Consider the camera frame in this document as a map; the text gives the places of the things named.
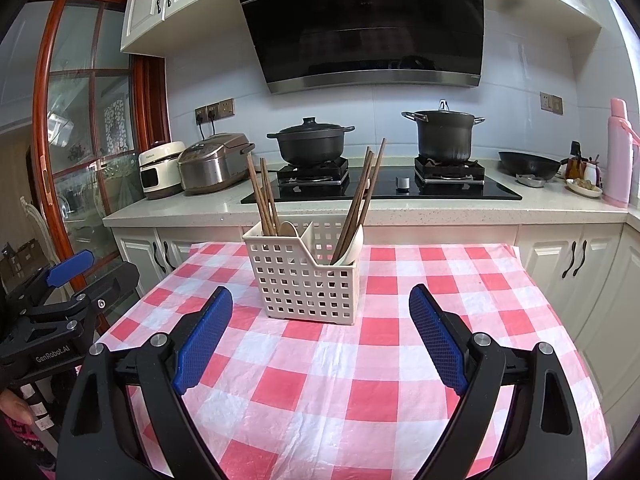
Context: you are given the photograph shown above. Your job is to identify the red wooden glass door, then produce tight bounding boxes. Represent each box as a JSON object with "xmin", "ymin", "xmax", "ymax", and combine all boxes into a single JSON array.
[{"xmin": 32, "ymin": 0, "xmax": 168, "ymax": 306}]

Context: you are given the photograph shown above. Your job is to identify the pink thermos bottle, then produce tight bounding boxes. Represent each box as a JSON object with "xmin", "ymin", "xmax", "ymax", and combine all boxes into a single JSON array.
[{"xmin": 602, "ymin": 98, "xmax": 640, "ymax": 208}]

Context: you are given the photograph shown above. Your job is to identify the black power plug cord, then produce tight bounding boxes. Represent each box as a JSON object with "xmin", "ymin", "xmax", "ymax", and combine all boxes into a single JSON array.
[{"xmin": 197, "ymin": 110, "xmax": 221, "ymax": 138}]

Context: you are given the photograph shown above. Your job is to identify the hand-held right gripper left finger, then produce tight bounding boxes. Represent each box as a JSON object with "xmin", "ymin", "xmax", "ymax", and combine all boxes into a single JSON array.
[{"xmin": 56, "ymin": 285, "xmax": 235, "ymax": 480}]

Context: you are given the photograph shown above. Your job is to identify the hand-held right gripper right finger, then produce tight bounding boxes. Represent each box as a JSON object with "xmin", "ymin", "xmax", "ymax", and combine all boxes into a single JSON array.
[{"xmin": 408, "ymin": 283, "xmax": 588, "ymax": 480}]

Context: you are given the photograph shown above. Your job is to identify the brown sauce bottle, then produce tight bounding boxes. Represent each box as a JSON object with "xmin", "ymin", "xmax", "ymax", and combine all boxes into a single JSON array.
[{"xmin": 565, "ymin": 141, "xmax": 586, "ymax": 180}]

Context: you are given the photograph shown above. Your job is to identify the white plastic utensil basket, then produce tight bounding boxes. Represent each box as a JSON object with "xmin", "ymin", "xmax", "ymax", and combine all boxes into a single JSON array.
[{"xmin": 242, "ymin": 220, "xmax": 362, "ymax": 323}]

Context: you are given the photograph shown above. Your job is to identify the white electric cooker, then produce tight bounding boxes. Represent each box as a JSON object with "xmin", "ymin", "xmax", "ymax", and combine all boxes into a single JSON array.
[{"xmin": 138, "ymin": 141, "xmax": 187, "ymax": 201}]

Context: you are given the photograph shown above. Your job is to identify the black range hood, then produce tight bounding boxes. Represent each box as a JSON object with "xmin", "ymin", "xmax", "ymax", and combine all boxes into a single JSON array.
[{"xmin": 229, "ymin": 0, "xmax": 486, "ymax": 96}]

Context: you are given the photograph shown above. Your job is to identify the pink white checked tablecloth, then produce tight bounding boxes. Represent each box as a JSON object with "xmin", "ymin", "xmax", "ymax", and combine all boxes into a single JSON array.
[{"xmin": 92, "ymin": 242, "xmax": 613, "ymax": 480}]

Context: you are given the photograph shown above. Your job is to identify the white plate with food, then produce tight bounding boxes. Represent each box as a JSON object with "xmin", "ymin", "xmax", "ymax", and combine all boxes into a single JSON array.
[{"xmin": 565, "ymin": 177, "xmax": 604, "ymax": 197}]

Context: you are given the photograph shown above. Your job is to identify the white ornate chair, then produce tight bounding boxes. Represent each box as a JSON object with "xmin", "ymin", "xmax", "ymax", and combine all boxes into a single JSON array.
[{"xmin": 20, "ymin": 195, "xmax": 53, "ymax": 266}]

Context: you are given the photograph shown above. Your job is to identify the black stockpot with lid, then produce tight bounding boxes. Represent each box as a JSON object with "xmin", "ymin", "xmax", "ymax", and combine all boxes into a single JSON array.
[{"xmin": 401, "ymin": 100, "xmax": 486, "ymax": 163}]

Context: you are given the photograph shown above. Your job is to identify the black wok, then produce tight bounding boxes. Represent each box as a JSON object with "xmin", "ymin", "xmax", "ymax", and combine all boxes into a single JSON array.
[{"xmin": 497, "ymin": 151, "xmax": 568, "ymax": 181}]

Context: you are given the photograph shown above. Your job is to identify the black casserole pot with lid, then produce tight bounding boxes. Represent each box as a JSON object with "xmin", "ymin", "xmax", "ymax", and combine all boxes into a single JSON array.
[{"xmin": 266, "ymin": 116, "xmax": 356, "ymax": 166}]

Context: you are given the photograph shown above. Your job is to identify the black glass gas cooktop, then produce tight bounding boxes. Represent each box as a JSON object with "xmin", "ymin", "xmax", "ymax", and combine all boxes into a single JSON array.
[{"xmin": 240, "ymin": 157, "xmax": 523, "ymax": 205}]

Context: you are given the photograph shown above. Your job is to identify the person's left hand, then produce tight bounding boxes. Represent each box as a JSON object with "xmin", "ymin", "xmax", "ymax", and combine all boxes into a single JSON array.
[{"xmin": 0, "ymin": 389, "xmax": 34, "ymax": 425}]

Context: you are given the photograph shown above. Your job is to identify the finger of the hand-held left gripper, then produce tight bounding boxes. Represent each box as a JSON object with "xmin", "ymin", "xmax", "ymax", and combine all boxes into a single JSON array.
[
  {"xmin": 5, "ymin": 249, "xmax": 96, "ymax": 307},
  {"xmin": 22, "ymin": 262, "xmax": 141, "ymax": 346}
]

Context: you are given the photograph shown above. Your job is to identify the steel rice cooker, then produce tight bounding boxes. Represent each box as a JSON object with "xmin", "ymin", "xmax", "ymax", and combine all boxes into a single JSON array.
[{"xmin": 177, "ymin": 132, "xmax": 256, "ymax": 196}]

